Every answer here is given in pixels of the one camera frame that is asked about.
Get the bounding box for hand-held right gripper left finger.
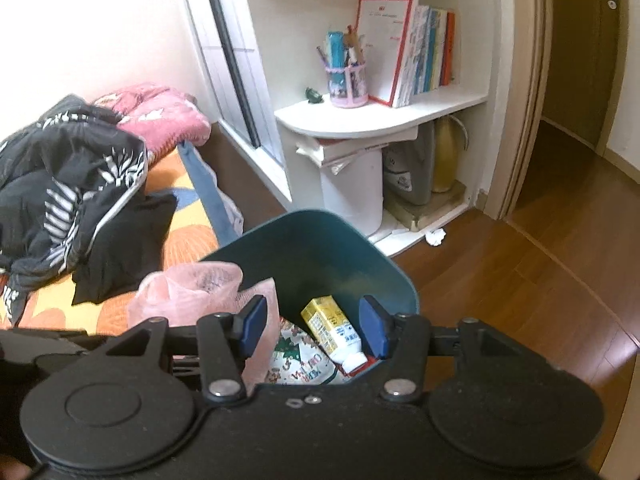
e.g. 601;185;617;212
102;295;268;403

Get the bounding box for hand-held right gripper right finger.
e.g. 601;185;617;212
359;295;517;403

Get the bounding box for yellow milk carton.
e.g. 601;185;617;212
301;296;369;374

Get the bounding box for green and red printed packet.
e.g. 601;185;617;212
265;317;347;386

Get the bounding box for pink net bag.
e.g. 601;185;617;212
127;262;280;396

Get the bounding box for teal trash bin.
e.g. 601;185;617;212
200;209;418;386

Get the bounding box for plain black cloth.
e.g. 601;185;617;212
72;192;179;306

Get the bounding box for bed with orange floral cover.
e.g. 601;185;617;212
0;147;222;335

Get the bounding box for white plastic bucket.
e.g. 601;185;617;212
320;147;385;237

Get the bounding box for blue jeans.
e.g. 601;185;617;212
177;140;239;249

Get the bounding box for black leaf print blanket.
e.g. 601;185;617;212
0;95;149;326

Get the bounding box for grey plastic jug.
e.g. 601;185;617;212
382;132;436;206

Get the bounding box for gold thermos flask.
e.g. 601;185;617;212
432;115;472;194

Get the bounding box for white shelf unit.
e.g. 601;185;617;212
240;0;506;256

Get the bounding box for pink ribbed blanket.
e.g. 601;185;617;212
92;85;212;159

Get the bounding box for pink pen holder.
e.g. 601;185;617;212
326;62;369;109

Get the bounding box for white patterned book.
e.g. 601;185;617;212
400;5;432;108

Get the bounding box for red bordered white book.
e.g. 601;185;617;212
356;0;420;108

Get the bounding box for teal stationery case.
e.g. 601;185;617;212
326;30;347;69

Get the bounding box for pale blue book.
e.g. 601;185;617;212
427;7;442;93

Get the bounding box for yellow green book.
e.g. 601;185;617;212
437;9;450;90

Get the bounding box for orange book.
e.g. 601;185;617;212
446;11;457;86

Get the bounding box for brown door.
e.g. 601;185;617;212
542;0;632;150

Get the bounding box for beige door frame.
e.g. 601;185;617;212
495;0;552;221

